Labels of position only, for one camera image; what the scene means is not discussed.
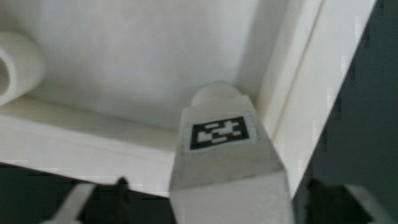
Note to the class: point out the white leg tagged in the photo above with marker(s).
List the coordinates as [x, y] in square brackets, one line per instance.
[228, 187]

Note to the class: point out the white square tabletop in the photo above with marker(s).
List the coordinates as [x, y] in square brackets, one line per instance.
[136, 51]

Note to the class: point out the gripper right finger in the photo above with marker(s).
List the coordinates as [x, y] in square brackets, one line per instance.
[343, 205]

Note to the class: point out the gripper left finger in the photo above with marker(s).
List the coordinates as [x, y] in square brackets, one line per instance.
[96, 205]

